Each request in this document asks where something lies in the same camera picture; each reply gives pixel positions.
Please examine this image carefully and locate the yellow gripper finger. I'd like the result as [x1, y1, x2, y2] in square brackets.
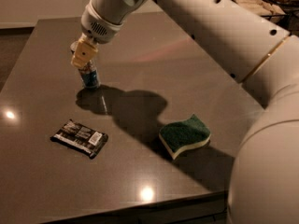
[71, 35, 98, 69]

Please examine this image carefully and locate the silver blue redbull can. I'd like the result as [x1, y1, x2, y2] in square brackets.
[78, 61, 100, 90]

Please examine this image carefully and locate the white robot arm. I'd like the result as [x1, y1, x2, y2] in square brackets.
[72, 0, 299, 224]

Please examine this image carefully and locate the green yellow sponge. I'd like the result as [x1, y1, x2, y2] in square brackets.
[159, 115, 211, 160]

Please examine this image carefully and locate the black snack wrapper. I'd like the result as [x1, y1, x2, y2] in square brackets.
[50, 119, 108, 159]

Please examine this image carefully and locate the stack of napkins in holder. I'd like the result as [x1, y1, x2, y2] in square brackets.
[232, 0, 285, 16]

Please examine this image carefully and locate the black wire napkin holder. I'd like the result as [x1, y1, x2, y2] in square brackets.
[232, 0, 286, 23]

